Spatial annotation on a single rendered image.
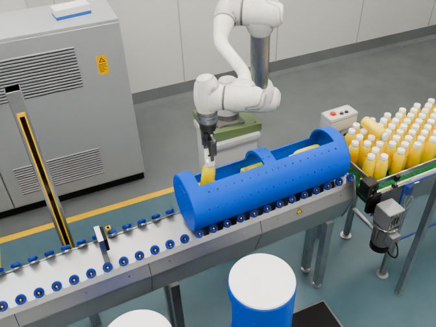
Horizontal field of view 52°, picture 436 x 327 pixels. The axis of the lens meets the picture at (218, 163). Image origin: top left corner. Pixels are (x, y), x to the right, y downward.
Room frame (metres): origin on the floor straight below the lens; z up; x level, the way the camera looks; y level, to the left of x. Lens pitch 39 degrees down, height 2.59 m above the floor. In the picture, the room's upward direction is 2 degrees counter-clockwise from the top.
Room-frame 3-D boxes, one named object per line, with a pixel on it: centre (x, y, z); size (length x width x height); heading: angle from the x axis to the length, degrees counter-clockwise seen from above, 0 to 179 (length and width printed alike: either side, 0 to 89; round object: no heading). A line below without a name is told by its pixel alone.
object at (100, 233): (1.39, 0.54, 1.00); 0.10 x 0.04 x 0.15; 24
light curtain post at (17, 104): (1.63, 0.82, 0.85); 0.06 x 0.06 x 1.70; 24
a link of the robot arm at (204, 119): (1.62, 0.04, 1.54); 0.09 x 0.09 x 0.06
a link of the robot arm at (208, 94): (1.61, 0.02, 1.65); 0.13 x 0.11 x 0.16; 79
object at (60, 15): (3.09, 0.97, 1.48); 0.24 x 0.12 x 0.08; 120
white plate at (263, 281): (1.14, -0.17, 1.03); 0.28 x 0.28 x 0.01
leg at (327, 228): (1.84, -0.64, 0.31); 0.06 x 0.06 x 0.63; 24
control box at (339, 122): (2.28, -0.74, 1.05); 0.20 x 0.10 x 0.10; 114
